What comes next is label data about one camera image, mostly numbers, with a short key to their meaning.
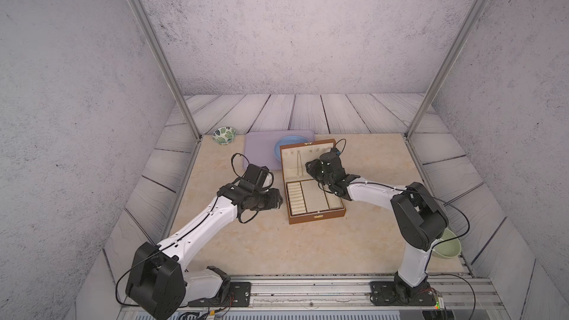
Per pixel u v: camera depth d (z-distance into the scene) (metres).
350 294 0.74
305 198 0.91
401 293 0.64
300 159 0.93
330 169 0.72
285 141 1.18
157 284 0.39
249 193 0.58
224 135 1.21
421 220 0.49
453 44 0.87
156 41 0.85
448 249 0.80
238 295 0.73
